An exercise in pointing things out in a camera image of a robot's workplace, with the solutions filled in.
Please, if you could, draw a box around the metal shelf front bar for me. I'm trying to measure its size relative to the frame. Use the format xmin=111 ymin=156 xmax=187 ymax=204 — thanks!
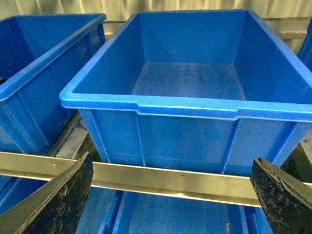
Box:
xmin=0 ymin=152 xmax=260 ymax=207

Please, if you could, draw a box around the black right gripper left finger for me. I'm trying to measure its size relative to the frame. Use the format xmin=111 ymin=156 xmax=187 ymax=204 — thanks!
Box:
xmin=0 ymin=153 xmax=94 ymax=234

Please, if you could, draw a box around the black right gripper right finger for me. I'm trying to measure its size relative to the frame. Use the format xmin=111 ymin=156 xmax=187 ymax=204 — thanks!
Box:
xmin=250 ymin=157 xmax=312 ymax=234

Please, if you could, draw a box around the blue bin at right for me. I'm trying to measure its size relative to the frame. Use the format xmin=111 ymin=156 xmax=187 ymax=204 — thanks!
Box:
xmin=298 ymin=19 xmax=312 ymax=71

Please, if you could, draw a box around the blue bin with buttons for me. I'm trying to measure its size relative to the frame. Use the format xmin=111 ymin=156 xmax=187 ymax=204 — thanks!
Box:
xmin=0 ymin=14 xmax=106 ymax=155

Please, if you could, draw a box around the empty blue middle bin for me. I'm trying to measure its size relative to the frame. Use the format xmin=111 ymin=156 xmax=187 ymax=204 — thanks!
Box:
xmin=59 ymin=10 xmax=312 ymax=176

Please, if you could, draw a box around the lower shelf blue bin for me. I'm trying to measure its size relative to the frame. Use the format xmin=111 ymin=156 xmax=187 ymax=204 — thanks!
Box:
xmin=0 ymin=174 xmax=273 ymax=234

